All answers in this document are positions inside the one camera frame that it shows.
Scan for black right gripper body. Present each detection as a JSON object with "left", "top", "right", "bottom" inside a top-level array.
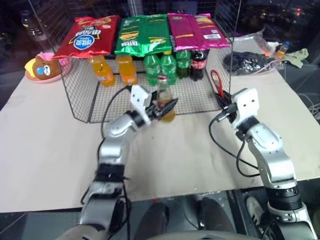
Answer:
[{"left": 216, "top": 100, "right": 239, "bottom": 123}]

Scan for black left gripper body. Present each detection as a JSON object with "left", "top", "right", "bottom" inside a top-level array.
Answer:
[{"left": 146, "top": 101, "right": 166, "bottom": 122}]

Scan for glass bottle with orange drink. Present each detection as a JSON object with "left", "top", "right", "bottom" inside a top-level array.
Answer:
[{"left": 155, "top": 74, "right": 177, "bottom": 124}]

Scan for green soda plastic bottle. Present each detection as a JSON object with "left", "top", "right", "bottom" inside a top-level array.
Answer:
[
  {"left": 175, "top": 49, "right": 193, "bottom": 79},
  {"left": 142, "top": 53, "right": 162, "bottom": 87},
  {"left": 159, "top": 50, "right": 179, "bottom": 86}
]

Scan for orange soda plastic bottle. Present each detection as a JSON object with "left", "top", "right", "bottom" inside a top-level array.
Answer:
[
  {"left": 87, "top": 55, "right": 117, "bottom": 88},
  {"left": 115, "top": 54, "right": 139, "bottom": 87}
]

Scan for dark cola plastic bottle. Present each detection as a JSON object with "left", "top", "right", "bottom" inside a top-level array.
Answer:
[{"left": 190, "top": 48, "right": 211, "bottom": 82}]

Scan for small blue-capped orange bottle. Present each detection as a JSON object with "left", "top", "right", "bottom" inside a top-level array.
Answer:
[{"left": 275, "top": 41, "right": 291, "bottom": 60}]

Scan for dark bottle with yellow label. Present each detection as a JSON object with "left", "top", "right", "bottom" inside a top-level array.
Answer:
[{"left": 19, "top": 9, "right": 47, "bottom": 43}]

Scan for black crumpled bundle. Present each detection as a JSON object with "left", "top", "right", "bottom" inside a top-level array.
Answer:
[{"left": 221, "top": 51, "right": 277, "bottom": 77}]

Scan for clear plastic bag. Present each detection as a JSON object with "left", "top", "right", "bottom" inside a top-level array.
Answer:
[{"left": 233, "top": 31, "right": 278, "bottom": 55}]

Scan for green chips bag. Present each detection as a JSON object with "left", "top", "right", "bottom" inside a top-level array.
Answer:
[{"left": 113, "top": 13, "right": 174, "bottom": 58}]

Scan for magenta chips bag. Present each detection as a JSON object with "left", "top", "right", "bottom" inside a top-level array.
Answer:
[{"left": 166, "top": 12, "right": 231, "bottom": 52}]

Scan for green cloth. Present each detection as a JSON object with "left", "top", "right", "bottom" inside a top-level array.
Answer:
[{"left": 284, "top": 48, "right": 310, "bottom": 69}]

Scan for red chips bag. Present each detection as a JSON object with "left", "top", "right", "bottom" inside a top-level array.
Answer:
[{"left": 51, "top": 14, "right": 122, "bottom": 60}]

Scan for pink and yellow plush tray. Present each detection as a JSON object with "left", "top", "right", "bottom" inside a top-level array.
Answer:
[{"left": 24, "top": 51, "right": 74, "bottom": 85}]

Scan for white shoe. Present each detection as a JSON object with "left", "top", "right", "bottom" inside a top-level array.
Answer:
[{"left": 245, "top": 195, "right": 267, "bottom": 227}]

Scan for brown bear plush toy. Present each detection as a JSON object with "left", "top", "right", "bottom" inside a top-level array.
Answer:
[{"left": 33, "top": 54, "right": 62, "bottom": 82}]

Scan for grey robot torso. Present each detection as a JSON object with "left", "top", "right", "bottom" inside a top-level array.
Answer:
[{"left": 56, "top": 224, "right": 257, "bottom": 240}]

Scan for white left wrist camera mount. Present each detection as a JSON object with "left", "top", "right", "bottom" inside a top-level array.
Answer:
[{"left": 129, "top": 84, "right": 154, "bottom": 121}]

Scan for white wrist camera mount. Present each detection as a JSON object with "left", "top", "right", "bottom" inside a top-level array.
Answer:
[
  {"left": 129, "top": 84, "right": 154, "bottom": 121},
  {"left": 230, "top": 87, "right": 260, "bottom": 130}
]

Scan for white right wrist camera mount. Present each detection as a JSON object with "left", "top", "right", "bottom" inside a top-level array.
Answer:
[{"left": 230, "top": 87, "right": 260, "bottom": 130}]

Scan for black wire mesh rack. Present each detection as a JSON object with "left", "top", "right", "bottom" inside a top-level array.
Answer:
[{"left": 27, "top": 0, "right": 243, "bottom": 125}]

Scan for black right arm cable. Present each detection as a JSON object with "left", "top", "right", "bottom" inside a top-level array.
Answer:
[{"left": 208, "top": 109, "right": 262, "bottom": 177}]

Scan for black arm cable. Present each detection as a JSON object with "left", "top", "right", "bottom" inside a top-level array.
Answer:
[
  {"left": 208, "top": 109, "right": 262, "bottom": 177},
  {"left": 100, "top": 85, "right": 134, "bottom": 144}
]

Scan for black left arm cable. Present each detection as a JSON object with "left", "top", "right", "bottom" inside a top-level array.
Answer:
[{"left": 100, "top": 85, "right": 134, "bottom": 144}]

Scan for grey loose cables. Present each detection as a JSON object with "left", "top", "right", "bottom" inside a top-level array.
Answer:
[{"left": 297, "top": 92, "right": 320, "bottom": 118}]

